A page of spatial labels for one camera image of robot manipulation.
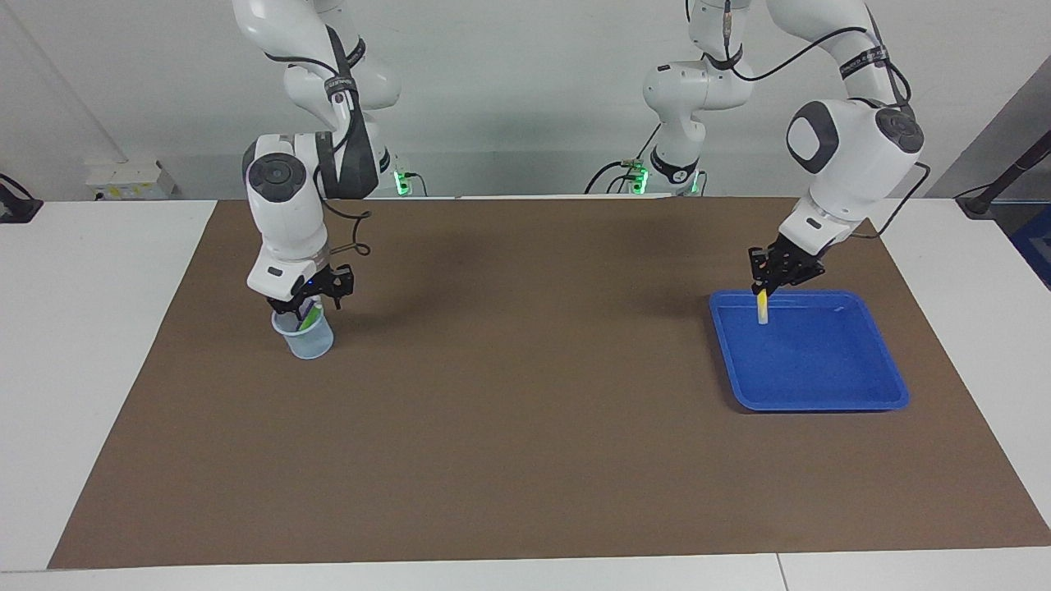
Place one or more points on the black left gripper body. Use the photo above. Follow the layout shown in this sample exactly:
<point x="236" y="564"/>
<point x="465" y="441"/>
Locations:
<point x="792" y="261"/>

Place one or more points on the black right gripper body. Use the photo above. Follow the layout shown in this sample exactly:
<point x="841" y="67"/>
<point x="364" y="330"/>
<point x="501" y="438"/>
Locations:
<point x="316" y="283"/>

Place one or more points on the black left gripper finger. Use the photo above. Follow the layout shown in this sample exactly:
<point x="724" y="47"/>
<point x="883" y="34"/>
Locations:
<point x="780" y="283"/>
<point x="759" y="271"/>

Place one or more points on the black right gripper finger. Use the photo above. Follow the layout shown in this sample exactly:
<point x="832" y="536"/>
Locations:
<point x="287" y="305"/>
<point x="345" y="283"/>

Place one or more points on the green highlighter pen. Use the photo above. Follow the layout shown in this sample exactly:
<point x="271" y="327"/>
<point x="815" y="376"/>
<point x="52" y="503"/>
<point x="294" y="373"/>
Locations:
<point x="308" y="320"/>

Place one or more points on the yellow highlighter pen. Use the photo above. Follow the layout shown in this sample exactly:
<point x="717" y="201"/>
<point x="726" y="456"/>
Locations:
<point x="763" y="310"/>

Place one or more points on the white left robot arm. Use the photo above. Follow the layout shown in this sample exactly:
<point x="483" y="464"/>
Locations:
<point x="854" y="156"/>

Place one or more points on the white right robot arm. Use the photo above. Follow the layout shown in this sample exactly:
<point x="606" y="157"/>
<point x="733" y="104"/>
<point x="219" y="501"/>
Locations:
<point x="283" y="222"/>

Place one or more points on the blue plastic tray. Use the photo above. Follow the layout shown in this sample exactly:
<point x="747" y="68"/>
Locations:
<point x="805" y="369"/>

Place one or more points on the translucent plastic cup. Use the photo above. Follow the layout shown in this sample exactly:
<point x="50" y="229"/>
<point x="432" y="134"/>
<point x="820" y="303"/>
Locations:
<point x="310" y="345"/>

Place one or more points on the white socket box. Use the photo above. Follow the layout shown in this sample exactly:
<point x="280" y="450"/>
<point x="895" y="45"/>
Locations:
<point x="131" y="180"/>

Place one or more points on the black stand pole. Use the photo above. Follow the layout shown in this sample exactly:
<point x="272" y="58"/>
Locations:
<point x="1006" y="176"/>

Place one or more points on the blue box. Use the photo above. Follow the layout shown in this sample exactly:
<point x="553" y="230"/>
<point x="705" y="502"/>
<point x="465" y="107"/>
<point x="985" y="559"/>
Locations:
<point x="1036" y="246"/>

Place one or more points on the brown table mat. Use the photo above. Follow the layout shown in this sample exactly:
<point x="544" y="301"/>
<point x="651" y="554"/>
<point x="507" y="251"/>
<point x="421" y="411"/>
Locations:
<point x="525" y="451"/>

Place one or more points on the black clamp mount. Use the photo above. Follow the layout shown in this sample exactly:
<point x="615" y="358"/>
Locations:
<point x="16" y="205"/>

